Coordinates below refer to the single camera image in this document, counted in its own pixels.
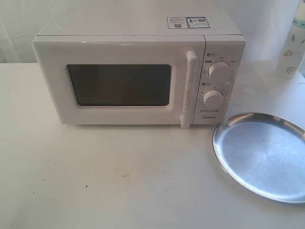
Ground printed label sticker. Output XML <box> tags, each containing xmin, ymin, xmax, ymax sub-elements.
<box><xmin>167</xmin><ymin>16</ymin><xmax>211</xmax><ymax>29</ymax></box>

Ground round steel tray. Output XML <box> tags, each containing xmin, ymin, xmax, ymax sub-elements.
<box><xmin>213</xmin><ymin>113</ymin><xmax>305</xmax><ymax>204</ymax></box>

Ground white upper microwave knob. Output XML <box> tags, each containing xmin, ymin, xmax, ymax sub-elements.
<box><xmin>208</xmin><ymin>61</ymin><xmax>231</xmax><ymax>83</ymax></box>

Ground white microwave oven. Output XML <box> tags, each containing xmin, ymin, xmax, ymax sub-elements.
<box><xmin>32</xmin><ymin>35</ymin><xmax>206</xmax><ymax>128</ymax></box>
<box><xmin>36</xmin><ymin>7</ymin><xmax>245</xmax><ymax>125</ymax></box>

